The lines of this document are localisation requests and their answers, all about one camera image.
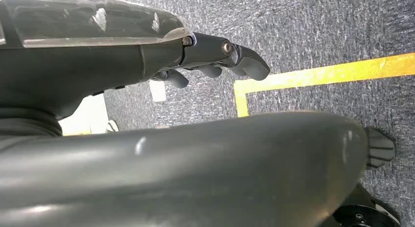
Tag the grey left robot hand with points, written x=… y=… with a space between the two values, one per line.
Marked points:
x=81 y=63

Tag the pale white board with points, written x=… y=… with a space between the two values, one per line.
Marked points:
x=85 y=117

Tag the white floor marker patch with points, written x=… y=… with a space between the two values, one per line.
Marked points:
x=158 y=91

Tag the ribbed grey left arm sleeve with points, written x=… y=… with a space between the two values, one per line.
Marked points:
x=26 y=125

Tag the smooth grey robot body shell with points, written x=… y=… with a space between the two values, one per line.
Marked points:
x=181 y=173

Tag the yellow floor tape line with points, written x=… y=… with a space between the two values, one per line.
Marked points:
x=324 y=74

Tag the black ribbed robot foot pad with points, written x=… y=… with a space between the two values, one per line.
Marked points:
x=380 y=148

